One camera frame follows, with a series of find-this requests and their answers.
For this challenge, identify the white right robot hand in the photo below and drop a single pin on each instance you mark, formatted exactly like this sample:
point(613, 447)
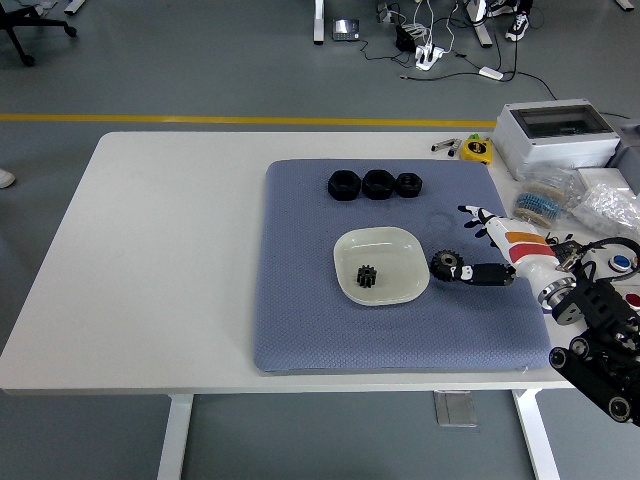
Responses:
point(530, 250)

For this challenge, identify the large black gear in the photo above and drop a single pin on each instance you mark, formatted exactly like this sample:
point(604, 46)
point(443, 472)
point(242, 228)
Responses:
point(441, 262)

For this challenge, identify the small black gear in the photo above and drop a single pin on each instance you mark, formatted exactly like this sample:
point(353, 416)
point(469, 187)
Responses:
point(367, 277)

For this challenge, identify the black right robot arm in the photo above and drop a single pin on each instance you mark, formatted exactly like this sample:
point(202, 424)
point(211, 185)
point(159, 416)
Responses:
point(595, 305)

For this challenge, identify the white flat box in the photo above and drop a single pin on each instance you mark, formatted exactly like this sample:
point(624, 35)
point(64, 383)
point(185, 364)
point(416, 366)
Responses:
point(602, 177)

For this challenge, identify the small black hex nut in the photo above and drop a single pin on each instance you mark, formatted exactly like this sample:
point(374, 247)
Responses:
point(410, 186)

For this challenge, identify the grey metal box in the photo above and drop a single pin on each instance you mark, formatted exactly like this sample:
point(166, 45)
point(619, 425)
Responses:
point(629, 150)

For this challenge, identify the large black hex nut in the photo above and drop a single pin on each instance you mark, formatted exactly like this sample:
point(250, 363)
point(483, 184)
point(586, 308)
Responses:
point(378, 185)
point(343, 186)

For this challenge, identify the grey floor socket box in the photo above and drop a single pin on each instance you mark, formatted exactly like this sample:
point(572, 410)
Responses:
point(385, 13)

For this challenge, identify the clear bag of blue resistors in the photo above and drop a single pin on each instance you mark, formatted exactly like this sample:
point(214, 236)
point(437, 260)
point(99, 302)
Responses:
point(542, 200)

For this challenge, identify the blue round button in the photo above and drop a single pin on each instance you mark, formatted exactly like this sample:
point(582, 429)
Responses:
point(621, 261)

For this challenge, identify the yellow tape measure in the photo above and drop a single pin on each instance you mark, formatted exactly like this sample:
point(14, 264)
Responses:
point(476, 150)

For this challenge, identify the small black silver marker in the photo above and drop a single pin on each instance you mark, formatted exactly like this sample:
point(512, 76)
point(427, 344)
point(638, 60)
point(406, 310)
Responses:
point(452, 148)
point(441, 146)

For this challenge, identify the white square plate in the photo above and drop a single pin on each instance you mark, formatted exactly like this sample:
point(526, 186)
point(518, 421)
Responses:
point(385, 255)

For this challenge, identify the metal floor plate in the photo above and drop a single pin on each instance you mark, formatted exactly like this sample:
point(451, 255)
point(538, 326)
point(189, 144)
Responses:
point(455, 409)

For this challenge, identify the white power adapter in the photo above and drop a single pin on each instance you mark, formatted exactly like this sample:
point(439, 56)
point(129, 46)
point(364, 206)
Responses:
point(491, 73)

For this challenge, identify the white table leg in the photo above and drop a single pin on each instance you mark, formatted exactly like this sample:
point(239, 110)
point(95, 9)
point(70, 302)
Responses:
point(537, 435)
point(175, 435)

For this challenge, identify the white power strip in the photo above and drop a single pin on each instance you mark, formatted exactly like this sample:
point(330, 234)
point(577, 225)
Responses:
point(429, 56)

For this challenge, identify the white sneaker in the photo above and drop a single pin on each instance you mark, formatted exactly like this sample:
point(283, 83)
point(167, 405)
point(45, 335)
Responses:
point(517, 26)
point(502, 7)

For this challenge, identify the blue-grey textured mat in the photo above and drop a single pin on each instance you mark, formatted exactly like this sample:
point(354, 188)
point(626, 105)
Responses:
point(310, 300)

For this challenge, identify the white desk leg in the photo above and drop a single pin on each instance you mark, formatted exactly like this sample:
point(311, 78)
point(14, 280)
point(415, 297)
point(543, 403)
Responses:
point(319, 22)
point(482, 25)

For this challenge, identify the black desk phone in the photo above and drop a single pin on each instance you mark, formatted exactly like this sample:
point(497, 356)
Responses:
point(346, 29)

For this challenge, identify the black office chair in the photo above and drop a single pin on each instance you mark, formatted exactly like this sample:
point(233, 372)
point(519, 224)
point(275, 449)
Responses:
point(15, 22)

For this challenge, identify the grey electrical enclosure box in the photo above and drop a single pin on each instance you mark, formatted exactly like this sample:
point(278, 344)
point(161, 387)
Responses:
point(555, 145)

